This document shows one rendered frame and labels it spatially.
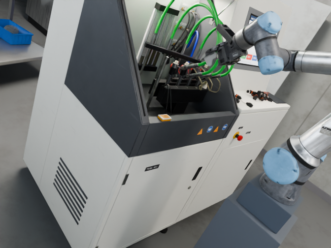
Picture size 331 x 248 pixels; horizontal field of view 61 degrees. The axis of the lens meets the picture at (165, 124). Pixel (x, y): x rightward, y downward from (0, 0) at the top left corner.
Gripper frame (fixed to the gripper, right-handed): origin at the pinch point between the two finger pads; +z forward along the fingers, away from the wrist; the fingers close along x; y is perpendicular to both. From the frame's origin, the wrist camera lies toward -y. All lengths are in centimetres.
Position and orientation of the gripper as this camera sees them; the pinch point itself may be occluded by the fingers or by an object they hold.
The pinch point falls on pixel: (209, 57)
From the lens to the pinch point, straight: 126.0
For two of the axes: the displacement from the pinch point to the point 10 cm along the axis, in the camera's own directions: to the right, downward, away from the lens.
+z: -4.5, 1.9, 8.7
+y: 2.1, 9.7, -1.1
